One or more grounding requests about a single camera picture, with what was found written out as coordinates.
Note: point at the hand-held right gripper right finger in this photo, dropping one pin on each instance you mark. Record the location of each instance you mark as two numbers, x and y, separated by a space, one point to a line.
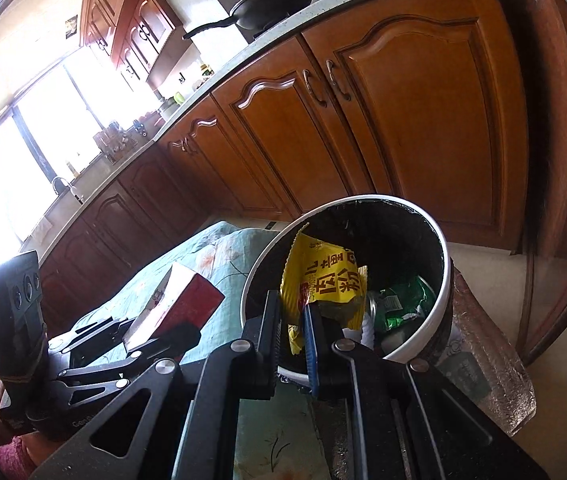
313 355

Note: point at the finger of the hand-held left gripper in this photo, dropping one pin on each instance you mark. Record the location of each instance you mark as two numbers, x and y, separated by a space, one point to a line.
93 334
133 367

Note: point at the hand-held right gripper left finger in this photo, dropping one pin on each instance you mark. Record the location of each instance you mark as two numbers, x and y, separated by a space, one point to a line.
271 340

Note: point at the silver metal can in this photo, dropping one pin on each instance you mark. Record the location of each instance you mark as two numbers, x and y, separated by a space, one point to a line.
371 316

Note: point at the red and white box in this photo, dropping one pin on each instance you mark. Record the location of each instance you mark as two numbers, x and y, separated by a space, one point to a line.
183 305

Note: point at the yellow snack packet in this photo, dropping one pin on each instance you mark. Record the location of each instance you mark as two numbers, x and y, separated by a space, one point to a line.
323 270

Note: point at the green snack packet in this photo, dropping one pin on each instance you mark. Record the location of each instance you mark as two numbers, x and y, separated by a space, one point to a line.
401 305

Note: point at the white round bin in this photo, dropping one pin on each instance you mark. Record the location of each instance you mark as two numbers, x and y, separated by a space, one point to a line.
431 327

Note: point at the black bin liner bag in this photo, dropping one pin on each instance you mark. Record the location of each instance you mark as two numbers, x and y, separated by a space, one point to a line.
388 240

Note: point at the person's left forearm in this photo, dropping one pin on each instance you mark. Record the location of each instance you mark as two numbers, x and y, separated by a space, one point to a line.
5 460

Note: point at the pale green floral tablecloth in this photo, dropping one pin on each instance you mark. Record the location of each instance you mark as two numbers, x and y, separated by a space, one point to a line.
208 257

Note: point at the metal sink faucet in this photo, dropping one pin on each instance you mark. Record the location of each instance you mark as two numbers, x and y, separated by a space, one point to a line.
69 191

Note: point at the wooden cabinet door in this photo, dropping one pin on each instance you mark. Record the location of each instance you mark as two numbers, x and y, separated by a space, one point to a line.
188 195
233 160
293 130
423 125

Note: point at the silver foil mat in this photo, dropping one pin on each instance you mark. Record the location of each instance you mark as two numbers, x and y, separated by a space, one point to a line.
493 360

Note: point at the bright kitchen window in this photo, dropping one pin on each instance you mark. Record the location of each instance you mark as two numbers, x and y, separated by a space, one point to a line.
38 135

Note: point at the row of countertop bottles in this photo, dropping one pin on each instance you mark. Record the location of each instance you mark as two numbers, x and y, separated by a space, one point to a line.
118 137

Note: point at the green cup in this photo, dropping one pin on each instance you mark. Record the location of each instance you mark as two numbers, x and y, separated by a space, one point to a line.
179 98

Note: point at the speckled kitchen countertop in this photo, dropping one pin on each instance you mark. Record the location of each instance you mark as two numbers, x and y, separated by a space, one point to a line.
273 35

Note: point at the black wok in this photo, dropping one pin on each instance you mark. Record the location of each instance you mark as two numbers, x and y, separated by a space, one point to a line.
273 5

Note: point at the wooden wall cabinet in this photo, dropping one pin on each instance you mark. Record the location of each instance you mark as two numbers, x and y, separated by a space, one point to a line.
128 20

